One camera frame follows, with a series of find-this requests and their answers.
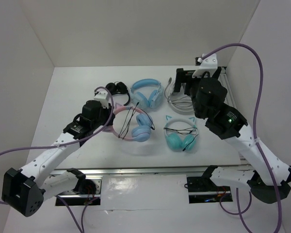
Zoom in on black audio cable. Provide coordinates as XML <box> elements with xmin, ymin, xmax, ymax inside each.
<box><xmin>118</xmin><ymin>101</ymin><xmax>156</xmax><ymax>140</ymax></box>

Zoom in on pink blue cat-ear headphones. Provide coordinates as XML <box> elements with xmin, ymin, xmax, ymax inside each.
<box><xmin>103</xmin><ymin>103</ymin><xmax>155</xmax><ymax>142</ymax></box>

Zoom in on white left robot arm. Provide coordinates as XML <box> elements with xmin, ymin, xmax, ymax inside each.
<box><xmin>1</xmin><ymin>100</ymin><xmax>114</xmax><ymax>217</ymax></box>

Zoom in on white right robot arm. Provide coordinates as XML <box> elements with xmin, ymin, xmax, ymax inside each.
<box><xmin>174</xmin><ymin>67</ymin><xmax>291</xmax><ymax>204</ymax></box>

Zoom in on white grey gaming headphones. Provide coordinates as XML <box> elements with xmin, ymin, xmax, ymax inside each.
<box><xmin>164</xmin><ymin>77</ymin><xmax>194</xmax><ymax>116</ymax></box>

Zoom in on black on-ear headphones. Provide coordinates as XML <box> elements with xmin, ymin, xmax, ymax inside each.
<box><xmin>105</xmin><ymin>82</ymin><xmax>130</xmax><ymax>106</ymax></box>

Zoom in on teal white cat-ear headphones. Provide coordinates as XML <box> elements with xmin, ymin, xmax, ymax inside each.
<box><xmin>163</xmin><ymin>115</ymin><xmax>199</xmax><ymax>151</ymax></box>

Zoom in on light blue gaming headphones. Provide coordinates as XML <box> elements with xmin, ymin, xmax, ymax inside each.
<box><xmin>129</xmin><ymin>79</ymin><xmax>164</xmax><ymax>110</ymax></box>

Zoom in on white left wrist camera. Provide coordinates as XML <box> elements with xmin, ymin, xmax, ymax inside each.
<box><xmin>94</xmin><ymin>89</ymin><xmax>110</xmax><ymax>109</ymax></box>

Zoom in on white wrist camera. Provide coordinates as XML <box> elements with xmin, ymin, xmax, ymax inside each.
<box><xmin>94</xmin><ymin>89</ymin><xmax>110</xmax><ymax>109</ymax></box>
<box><xmin>192</xmin><ymin>53</ymin><xmax>218</xmax><ymax>78</ymax></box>

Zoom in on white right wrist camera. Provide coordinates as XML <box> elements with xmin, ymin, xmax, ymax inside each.
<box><xmin>192</xmin><ymin>53</ymin><xmax>218</xmax><ymax>78</ymax></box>

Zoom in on aluminium front rail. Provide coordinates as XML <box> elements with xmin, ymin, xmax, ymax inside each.
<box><xmin>48</xmin><ymin>166</ymin><xmax>253</xmax><ymax>177</ymax></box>

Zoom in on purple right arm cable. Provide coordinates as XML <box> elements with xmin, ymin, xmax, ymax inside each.
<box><xmin>201</xmin><ymin>43</ymin><xmax>282</xmax><ymax>233</ymax></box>

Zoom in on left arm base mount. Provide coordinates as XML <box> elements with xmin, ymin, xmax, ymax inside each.
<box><xmin>58</xmin><ymin>168</ymin><xmax>102</xmax><ymax>206</ymax></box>

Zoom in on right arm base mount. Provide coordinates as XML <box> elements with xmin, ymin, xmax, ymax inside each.
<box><xmin>184</xmin><ymin>177</ymin><xmax>233</xmax><ymax>203</ymax></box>

